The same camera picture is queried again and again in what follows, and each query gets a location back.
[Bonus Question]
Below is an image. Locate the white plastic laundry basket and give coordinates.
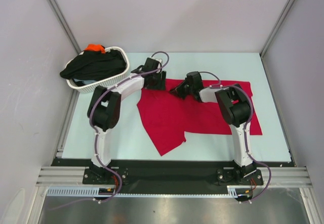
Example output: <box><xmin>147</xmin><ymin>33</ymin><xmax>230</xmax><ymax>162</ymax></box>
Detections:
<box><xmin>60</xmin><ymin>44</ymin><xmax>130</xmax><ymax>94</ymax></box>

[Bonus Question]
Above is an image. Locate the right aluminium corner post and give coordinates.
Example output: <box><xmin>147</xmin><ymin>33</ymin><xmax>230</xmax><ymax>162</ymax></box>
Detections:
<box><xmin>260</xmin><ymin>0</ymin><xmax>306</xmax><ymax>58</ymax></box>

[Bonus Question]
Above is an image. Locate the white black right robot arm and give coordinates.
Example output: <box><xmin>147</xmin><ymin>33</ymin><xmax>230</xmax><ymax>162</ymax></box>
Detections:
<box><xmin>170</xmin><ymin>71</ymin><xmax>254</xmax><ymax>184</ymax></box>

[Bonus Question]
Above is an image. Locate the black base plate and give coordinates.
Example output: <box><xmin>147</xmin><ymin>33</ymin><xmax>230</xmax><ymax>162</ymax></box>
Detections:
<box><xmin>216</xmin><ymin>168</ymin><xmax>264</xmax><ymax>186</ymax></box>
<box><xmin>82</xmin><ymin>167</ymin><xmax>130</xmax><ymax>185</ymax></box>

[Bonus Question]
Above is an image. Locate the aluminium corner post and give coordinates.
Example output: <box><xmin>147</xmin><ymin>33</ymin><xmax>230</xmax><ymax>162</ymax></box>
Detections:
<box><xmin>260</xmin><ymin>0</ymin><xmax>306</xmax><ymax>58</ymax></box>
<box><xmin>46</xmin><ymin>0</ymin><xmax>82</xmax><ymax>54</ymax></box>

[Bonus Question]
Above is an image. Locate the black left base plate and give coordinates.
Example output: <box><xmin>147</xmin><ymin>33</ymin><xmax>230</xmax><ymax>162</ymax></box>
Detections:
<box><xmin>82</xmin><ymin>167</ymin><xmax>130</xmax><ymax>185</ymax></box>

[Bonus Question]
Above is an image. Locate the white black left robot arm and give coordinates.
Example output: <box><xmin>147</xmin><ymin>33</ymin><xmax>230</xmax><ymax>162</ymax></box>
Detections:
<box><xmin>87</xmin><ymin>57</ymin><xmax>166</xmax><ymax>184</ymax></box>

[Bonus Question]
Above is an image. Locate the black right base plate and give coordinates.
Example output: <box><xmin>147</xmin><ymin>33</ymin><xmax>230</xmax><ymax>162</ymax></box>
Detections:
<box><xmin>216</xmin><ymin>168</ymin><xmax>264</xmax><ymax>186</ymax></box>

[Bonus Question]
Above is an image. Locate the left aluminium corner post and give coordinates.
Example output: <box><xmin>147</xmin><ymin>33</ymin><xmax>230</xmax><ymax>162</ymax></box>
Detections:
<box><xmin>46</xmin><ymin>0</ymin><xmax>82</xmax><ymax>54</ymax></box>

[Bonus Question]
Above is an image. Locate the aluminium front rail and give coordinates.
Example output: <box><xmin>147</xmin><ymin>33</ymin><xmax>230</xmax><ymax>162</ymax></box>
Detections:
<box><xmin>36</xmin><ymin>166</ymin><xmax>312</xmax><ymax>188</ymax></box>

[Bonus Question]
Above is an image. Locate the light blue t shirt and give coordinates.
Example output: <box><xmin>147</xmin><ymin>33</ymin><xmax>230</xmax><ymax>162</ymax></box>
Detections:
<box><xmin>72</xmin><ymin>79</ymin><xmax>96</xmax><ymax>87</ymax></box>

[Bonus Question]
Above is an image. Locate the black t shirt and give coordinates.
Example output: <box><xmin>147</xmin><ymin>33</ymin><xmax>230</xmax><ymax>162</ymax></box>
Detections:
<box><xmin>60</xmin><ymin>50</ymin><xmax>127</xmax><ymax>81</ymax></box>

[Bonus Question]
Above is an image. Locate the white slotted cable duct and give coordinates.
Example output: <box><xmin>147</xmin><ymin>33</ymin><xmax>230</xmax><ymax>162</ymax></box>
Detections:
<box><xmin>47</xmin><ymin>186</ymin><xmax>119</xmax><ymax>196</ymax></box>

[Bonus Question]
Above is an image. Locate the orange t shirt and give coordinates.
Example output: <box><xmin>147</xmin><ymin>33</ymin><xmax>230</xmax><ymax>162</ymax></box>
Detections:
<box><xmin>84</xmin><ymin>43</ymin><xmax>106</xmax><ymax>54</ymax></box>

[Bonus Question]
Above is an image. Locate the red t shirt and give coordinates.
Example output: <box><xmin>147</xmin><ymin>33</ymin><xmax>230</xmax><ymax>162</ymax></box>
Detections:
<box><xmin>136</xmin><ymin>78</ymin><xmax>263</xmax><ymax>157</ymax></box>

